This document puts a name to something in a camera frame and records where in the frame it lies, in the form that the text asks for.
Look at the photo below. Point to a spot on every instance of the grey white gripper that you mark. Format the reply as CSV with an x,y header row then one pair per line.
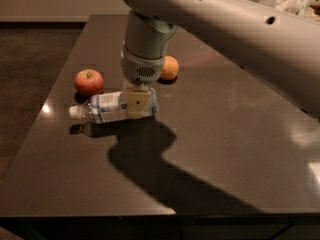
x,y
141,69

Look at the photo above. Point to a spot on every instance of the blue label plastic bottle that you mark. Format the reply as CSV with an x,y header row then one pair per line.
x,y
110,107

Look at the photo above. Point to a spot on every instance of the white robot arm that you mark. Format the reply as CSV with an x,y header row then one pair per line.
x,y
278,48

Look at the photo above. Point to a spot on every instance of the red apple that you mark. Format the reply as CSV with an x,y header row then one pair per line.
x,y
89,82

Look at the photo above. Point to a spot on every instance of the orange fruit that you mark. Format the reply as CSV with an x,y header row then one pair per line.
x,y
170,68

